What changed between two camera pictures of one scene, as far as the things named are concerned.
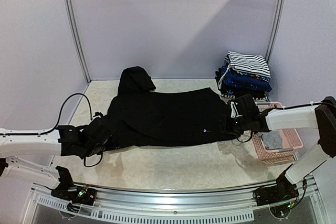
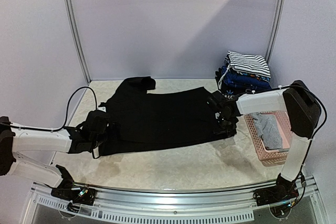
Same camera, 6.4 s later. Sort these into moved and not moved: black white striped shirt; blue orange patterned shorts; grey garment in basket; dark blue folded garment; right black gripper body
Moved: right black gripper body
Not moved: grey garment in basket; dark blue folded garment; blue orange patterned shorts; black white striped shirt
